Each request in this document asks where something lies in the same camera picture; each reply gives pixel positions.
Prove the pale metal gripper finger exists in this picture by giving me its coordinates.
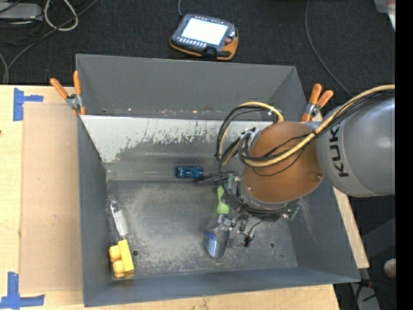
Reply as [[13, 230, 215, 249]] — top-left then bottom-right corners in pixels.
[[237, 222, 256, 248], [217, 214, 233, 231]]

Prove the light green toy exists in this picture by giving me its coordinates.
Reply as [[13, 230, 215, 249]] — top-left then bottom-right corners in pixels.
[[216, 185, 230, 215]]

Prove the silver and blue cup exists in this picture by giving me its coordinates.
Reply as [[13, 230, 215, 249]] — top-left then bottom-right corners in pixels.
[[203, 219, 231, 260]]

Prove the grey metal bin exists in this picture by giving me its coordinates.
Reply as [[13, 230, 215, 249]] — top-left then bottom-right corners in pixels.
[[74, 53, 362, 308]]

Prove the yellow toy brick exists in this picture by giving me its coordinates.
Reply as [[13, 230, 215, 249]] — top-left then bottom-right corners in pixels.
[[108, 239, 136, 279]]

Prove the brown cardboard board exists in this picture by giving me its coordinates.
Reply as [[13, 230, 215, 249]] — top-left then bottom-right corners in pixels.
[[17, 103, 84, 295]]

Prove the purple cable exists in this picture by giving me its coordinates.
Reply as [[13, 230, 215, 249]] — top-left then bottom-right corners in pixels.
[[192, 172, 238, 187]]

